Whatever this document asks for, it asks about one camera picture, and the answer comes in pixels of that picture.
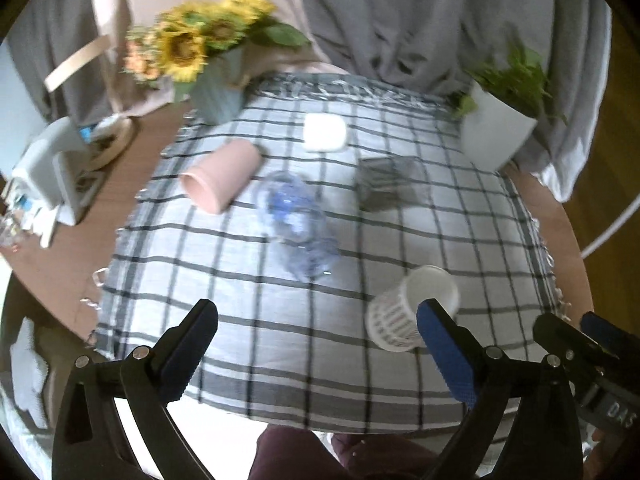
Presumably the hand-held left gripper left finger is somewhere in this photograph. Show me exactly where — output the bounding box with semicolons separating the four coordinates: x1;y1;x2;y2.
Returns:
51;298;219;480

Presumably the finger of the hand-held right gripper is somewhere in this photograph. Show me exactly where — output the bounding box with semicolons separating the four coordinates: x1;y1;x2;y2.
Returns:
580;311;640;368
532;313;608;386

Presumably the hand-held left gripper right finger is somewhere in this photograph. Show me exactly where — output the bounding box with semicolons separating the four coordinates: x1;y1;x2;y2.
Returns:
416;298;584;480

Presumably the white lattice cup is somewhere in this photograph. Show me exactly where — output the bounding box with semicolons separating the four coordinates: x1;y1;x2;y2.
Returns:
365;265;461;354

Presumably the pink cup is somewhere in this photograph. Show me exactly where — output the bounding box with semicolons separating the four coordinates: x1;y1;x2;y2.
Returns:
178;139;262;215

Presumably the checked grey tablecloth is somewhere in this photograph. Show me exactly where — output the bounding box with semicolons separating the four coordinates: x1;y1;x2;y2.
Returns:
92;72;564;437

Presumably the person's maroon pants leg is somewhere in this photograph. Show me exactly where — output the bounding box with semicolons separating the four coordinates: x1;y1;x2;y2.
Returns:
248;424;453;480

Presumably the white fluffy cloth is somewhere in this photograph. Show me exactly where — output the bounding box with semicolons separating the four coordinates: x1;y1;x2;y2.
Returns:
9;319;52;432

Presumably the clear plastic water bottle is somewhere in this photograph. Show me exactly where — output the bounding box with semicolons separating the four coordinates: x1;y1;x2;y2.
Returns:
254;170;342;282

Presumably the grey transparent container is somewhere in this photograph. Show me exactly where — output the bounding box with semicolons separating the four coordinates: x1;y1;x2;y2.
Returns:
355;155;432;213

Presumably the white plant pot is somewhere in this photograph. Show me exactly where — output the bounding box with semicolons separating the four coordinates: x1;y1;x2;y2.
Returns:
458;82;539;174

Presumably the white desktop appliance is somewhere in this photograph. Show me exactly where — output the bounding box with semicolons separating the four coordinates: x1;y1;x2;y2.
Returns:
10;115;102;227

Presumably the white square box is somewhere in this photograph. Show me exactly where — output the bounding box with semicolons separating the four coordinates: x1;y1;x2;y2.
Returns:
302;112;350;154

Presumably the green leafy plant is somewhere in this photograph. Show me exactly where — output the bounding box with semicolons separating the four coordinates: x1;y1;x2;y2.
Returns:
449;44;569;127

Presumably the teal ribbed vase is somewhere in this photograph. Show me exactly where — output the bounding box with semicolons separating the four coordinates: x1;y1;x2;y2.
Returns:
189;47;249;126

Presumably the sunflower bouquet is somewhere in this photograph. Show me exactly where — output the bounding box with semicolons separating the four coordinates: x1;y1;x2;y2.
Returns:
122;0;312;92

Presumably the grey curtain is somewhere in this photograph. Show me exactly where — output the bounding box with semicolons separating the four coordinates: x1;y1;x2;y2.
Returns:
0;0;617;204

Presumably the white cable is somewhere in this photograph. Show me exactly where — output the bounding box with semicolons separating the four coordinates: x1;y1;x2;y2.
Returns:
581;192;640;262

